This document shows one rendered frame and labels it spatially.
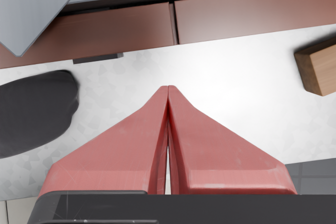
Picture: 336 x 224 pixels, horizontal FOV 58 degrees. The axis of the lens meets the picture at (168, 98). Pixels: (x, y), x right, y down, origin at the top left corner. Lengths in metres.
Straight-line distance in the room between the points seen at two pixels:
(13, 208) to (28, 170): 0.55
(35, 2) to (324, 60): 0.34
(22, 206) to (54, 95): 0.65
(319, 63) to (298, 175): 0.94
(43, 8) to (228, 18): 0.16
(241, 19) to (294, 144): 0.26
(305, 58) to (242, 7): 0.17
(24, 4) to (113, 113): 0.23
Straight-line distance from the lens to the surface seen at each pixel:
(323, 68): 0.44
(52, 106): 0.44
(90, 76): 0.45
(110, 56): 0.35
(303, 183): 1.36
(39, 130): 0.46
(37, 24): 0.27
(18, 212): 1.06
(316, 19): 0.32
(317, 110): 0.50
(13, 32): 0.28
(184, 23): 0.29
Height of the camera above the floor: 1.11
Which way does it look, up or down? 80 degrees down
